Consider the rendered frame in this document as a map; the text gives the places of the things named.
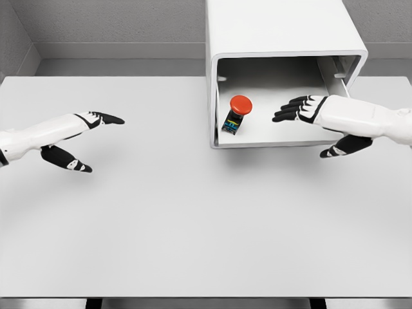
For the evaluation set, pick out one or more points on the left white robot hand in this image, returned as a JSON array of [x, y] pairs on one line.
[[69, 125]]

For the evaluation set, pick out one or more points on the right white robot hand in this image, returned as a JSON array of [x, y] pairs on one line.
[[347, 113]]

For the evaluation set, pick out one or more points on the white cabinet drawer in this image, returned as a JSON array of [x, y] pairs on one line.
[[283, 132]]

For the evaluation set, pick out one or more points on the red button load switch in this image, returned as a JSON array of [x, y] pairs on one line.
[[239, 107]]

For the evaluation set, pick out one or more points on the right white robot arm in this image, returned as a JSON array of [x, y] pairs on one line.
[[396, 125]]

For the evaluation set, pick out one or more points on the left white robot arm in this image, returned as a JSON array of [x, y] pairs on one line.
[[17, 141]]

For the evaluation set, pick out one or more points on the white tabletop storage cabinet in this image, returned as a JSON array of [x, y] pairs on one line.
[[277, 25]]

